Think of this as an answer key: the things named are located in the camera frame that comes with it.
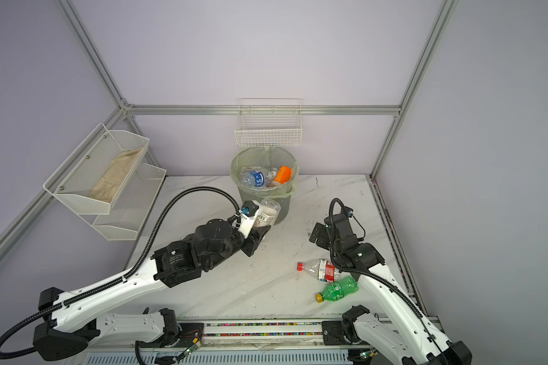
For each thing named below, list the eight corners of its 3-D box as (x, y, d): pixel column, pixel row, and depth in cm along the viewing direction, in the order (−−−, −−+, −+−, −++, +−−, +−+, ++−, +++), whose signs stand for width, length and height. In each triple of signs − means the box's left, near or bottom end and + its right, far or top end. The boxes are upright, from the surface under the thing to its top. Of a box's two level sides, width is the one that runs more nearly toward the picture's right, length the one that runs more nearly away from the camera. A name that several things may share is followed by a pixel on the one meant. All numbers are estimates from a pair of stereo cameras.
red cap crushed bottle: (295, 271, 89) (296, 267, 86) (300, 256, 93) (301, 251, 90) (332, 284, 86) (334, 280, 83) (336, 268, 90) (338, 263, 87)
